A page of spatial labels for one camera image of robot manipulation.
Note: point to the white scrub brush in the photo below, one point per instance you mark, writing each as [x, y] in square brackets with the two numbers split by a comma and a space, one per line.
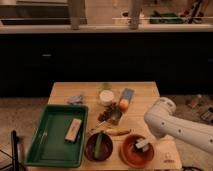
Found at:
[142, 145]

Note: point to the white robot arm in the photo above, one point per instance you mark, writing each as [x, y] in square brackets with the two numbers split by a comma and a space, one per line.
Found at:
[161, 121]

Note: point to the dark brown bowl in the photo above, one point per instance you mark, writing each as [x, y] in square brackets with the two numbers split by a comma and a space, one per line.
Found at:
[106, 147]

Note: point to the red orange bowl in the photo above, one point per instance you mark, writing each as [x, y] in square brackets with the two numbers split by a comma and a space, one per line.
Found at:
[132, 156]

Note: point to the green cup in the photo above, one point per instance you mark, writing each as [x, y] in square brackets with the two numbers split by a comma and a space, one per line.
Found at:
[106, 86]

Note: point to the white round container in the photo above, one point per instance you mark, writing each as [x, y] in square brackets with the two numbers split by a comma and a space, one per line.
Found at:
[106, 97]

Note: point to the orange fruit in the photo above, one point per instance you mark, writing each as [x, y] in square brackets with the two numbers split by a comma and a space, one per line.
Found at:
[123, 104]

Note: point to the dark red grapes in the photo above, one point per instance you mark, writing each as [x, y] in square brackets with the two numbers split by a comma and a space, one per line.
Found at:
[107, 112]

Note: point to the metal measuring cup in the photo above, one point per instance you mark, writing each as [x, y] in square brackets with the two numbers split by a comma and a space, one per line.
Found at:
[113, 119]

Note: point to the grey crumpled cloth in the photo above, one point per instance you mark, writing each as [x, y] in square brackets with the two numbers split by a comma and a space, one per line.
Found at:
[75, 99]

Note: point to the yellow banana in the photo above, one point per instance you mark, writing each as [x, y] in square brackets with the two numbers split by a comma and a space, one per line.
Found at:
[117, 132]

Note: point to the green vegetable stick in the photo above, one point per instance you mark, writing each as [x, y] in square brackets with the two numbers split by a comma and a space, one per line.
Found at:
[97, 146]

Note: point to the wooden block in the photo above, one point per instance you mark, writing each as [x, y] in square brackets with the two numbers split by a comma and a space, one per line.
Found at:
[73, 130]

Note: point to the green plastic tray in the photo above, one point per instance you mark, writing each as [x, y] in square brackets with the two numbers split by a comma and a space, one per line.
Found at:
[49, 148]

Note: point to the green box on counter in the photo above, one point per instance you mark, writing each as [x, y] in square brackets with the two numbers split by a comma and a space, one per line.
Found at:
[165, 18]

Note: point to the black chair frame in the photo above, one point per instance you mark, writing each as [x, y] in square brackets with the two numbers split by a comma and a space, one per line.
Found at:
[15, 164]

